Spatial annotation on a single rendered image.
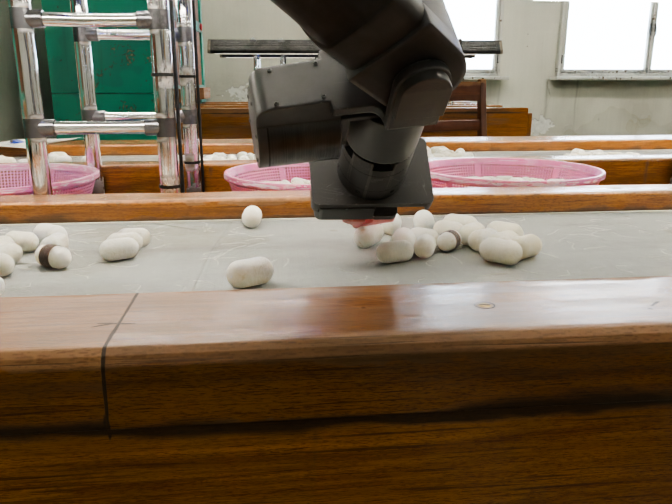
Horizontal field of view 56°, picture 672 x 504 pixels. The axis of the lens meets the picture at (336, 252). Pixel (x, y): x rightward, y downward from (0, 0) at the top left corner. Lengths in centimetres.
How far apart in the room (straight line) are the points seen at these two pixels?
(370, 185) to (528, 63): 545
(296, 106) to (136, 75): 291
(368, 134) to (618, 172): 80
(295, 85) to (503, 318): 20
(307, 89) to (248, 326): 16
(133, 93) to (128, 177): 233
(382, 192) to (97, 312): 24
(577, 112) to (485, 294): 573
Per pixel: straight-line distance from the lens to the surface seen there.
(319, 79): 43
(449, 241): 59
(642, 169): 123
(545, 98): 600
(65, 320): 38
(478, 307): 38
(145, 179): 107
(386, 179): 50
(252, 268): 48
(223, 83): 562
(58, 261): 57
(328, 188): 53
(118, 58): 334
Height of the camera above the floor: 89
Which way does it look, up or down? 15 degrees down
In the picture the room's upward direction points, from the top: straight up
